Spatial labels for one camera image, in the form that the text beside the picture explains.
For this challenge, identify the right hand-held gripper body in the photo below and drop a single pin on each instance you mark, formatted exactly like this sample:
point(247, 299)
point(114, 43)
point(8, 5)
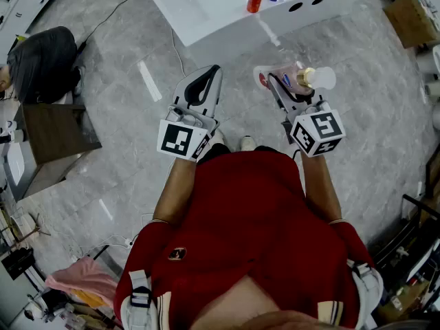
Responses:
point(324, 126)

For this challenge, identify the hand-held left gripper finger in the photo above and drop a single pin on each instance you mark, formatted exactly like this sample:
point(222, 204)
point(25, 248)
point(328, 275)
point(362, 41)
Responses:
point(180, 89)
point(214, 91)

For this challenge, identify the white drawer cabinet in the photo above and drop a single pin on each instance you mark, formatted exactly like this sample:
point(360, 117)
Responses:
point(24, 9)

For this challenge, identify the black metal shelf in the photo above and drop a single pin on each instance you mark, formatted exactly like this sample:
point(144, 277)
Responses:
point(409, 239)

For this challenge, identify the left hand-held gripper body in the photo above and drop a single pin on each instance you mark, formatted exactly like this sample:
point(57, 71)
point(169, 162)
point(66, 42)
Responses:
point(178, 137)

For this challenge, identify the person's right white shoe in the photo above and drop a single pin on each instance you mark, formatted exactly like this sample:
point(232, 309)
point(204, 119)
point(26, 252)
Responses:
point(247, 143)

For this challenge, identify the person's left white shoe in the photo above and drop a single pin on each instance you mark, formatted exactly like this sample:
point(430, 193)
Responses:
point(218, 137)

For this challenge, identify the pink cloth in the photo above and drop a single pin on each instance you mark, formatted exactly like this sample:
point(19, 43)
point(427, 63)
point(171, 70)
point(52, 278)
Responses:
point(86, 277)

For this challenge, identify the person's red shirt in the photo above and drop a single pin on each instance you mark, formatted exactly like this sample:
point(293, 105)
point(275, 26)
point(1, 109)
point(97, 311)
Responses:
point(240, 218)

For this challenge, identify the cardboard box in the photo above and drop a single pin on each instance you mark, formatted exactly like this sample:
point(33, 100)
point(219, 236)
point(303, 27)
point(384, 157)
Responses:
point(412, 21)

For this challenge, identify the person's black shorts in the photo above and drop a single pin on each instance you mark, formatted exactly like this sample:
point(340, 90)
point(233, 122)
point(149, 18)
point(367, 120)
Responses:
point(214, 151)

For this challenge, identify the person's right forearm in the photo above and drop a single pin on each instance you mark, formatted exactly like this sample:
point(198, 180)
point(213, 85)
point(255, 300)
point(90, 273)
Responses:
point(321, 187)

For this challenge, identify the dark wooden cabinet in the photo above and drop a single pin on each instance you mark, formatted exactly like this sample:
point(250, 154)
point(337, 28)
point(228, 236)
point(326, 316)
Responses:
point(55, 132)

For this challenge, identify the person's left forearm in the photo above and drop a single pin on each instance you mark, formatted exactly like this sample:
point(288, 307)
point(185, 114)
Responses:
point(175, 191)

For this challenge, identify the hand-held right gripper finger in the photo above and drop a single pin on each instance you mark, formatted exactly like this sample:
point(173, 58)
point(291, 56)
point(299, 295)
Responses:
point(304, 99)
point(280, 93)

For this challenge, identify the person's white shoe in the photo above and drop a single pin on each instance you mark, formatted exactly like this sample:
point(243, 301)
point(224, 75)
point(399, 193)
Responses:
point(247, 143)
point(218, 137)

